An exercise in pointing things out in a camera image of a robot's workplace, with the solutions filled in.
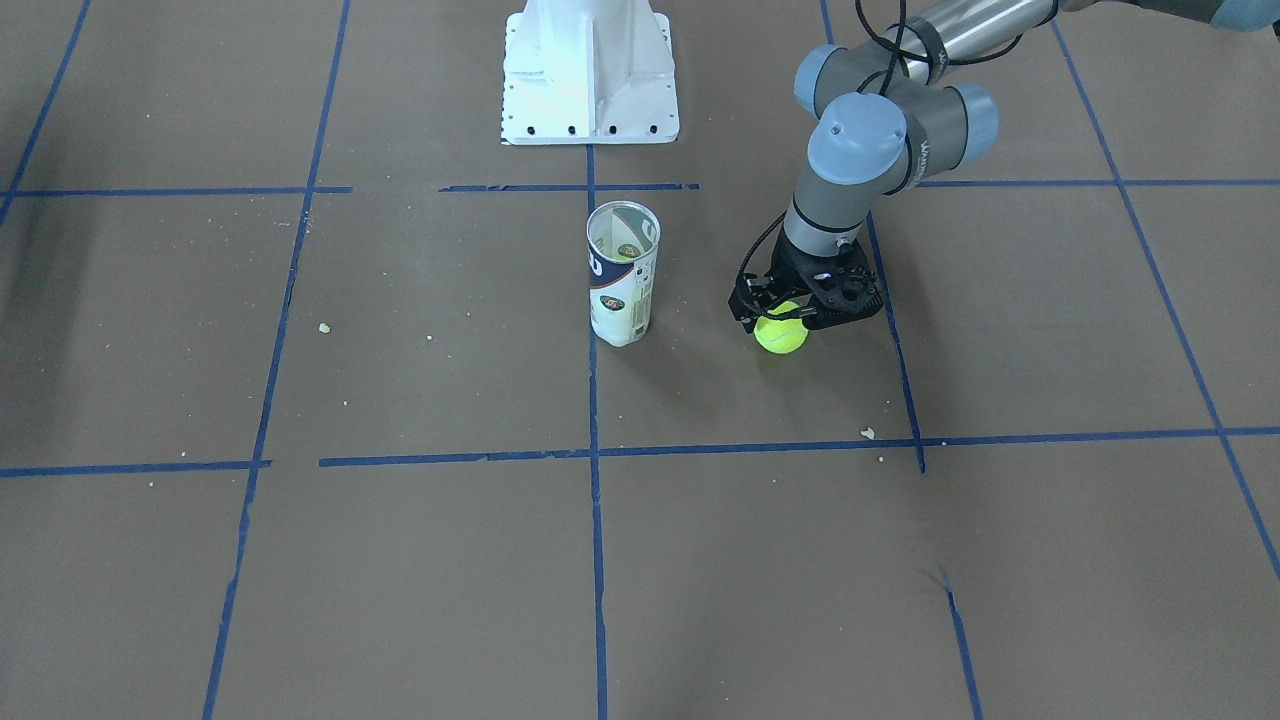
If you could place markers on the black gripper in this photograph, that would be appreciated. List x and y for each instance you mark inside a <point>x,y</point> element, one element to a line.
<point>789,273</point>

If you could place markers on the yellow tennis ball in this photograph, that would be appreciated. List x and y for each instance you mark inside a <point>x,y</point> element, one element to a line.
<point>780,336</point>

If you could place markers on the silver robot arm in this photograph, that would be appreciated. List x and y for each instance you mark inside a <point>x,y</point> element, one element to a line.
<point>885,122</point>

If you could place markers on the white tennis ball can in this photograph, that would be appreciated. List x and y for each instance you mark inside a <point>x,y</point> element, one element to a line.
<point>623,244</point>

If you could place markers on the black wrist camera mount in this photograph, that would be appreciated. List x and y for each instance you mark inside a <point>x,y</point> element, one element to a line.
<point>843,288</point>

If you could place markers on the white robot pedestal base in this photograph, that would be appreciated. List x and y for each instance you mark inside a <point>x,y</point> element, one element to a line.
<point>579,72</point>

